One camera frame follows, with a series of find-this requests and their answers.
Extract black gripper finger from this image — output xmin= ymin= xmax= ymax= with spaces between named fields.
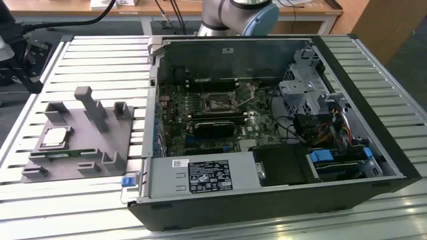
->
xmin=20 ymin=36 xmax=55 ymax=94

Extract silver CPU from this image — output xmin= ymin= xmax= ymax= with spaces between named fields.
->
xmin=42 ymin=126 xmax=72 ymax=149

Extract black RAM slot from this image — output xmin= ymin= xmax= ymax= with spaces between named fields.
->
xmin=191 ymin=114 xmax=244 ymax=120
xmin=191 ymin=112 xmax=244 ymax=117
xmin=191 ymin=117 xmax=244 ymax=122
xmin=191 ymin=119 xmax=244 ymax=124
xmin=195 ymin=78 xmax=240 ymax=87
xmin=195 ymin=84 xmax=240 ymax=93

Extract CPU socket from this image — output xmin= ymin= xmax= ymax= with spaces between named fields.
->
xmin=202 ymin=91 xmax=240 ymax=114

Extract wooden desk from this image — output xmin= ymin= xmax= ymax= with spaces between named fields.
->
xmin=0 ymin=0 xmax=344 ymax=36

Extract white box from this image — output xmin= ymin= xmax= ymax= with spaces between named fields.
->
xmin=90 ymin=0 xmax=119 ymax=11

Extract grey parts rack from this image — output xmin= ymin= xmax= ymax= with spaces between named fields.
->
xmin=20 ymin=86 xmax=135 ymax=185

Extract green RAM stick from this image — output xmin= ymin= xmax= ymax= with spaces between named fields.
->
xmin=46 ymin=148 xmax=98 ymax=160

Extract green motherboard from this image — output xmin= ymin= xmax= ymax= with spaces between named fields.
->
xmin=155 ymin=79 xmax=286 ymax=158

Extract blue case latch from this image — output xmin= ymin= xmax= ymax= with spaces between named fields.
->
xmin=120 ymin=176 xmax=140 ymax=188

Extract black graphics card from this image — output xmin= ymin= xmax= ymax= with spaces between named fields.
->
xmin=192 ymin=121 xmax=235 ymax=139

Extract silver power supply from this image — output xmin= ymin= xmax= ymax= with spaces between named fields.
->
xmin=142 ymin=151 xmax=262 ymax=200

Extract metal locking lever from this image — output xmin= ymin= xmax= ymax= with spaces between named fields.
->
xmin=235 ymin=97 xmax=256 ymax=110

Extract metal socket cover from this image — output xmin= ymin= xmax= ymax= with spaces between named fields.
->
xmin=244 ymin=81 xmax=260 ymax=101

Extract small silver heatsink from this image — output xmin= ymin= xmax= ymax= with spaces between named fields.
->
xmin=239 ymin=139 xmax=259 ymax=152

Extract silver drive cage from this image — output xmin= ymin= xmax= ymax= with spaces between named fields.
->
xmin=278 ymin=48 xmax=347 ymax=117

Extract white papers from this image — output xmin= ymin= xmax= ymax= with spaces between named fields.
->
xmin=276 ymin=0 xmax=322 ymax=7

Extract black PC case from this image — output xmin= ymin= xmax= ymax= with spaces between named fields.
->
xmin=126 ymin=33 xmax=423 ymax=232

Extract black plastic shroud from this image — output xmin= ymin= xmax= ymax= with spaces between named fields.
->
xmin=250 ymin=144 xmax=322 ymax=188

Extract blue disk carrier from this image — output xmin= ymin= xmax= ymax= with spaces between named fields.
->
xmin=308 ymin=148 xmax=335 ymax=164

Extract disk bay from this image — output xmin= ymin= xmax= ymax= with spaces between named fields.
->
xmin=306 ymin=146 xmax=384 ymax=183

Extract wooden cabinet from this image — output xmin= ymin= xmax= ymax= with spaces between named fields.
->
xmin=351 ymin=0 xmax=427 ymax=65

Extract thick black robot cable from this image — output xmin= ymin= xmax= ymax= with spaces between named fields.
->
xmin=19 ymin=0 xmax=119 ymax=29

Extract silver case handle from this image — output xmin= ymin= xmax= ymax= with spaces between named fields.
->
xmin=146 ymin=36 xmax=168 ymax=66

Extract hanging black cables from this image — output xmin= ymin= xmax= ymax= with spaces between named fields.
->
xmin=156 ymin=0 xmax=188 ymax=35

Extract black wire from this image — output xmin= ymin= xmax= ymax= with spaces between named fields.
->
xmin=270 ymin=94 xmax=314 ymax=147

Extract coloured wire bundle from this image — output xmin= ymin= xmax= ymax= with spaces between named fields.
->
xmin=315 ymin=106 xmax=356 ymax=148

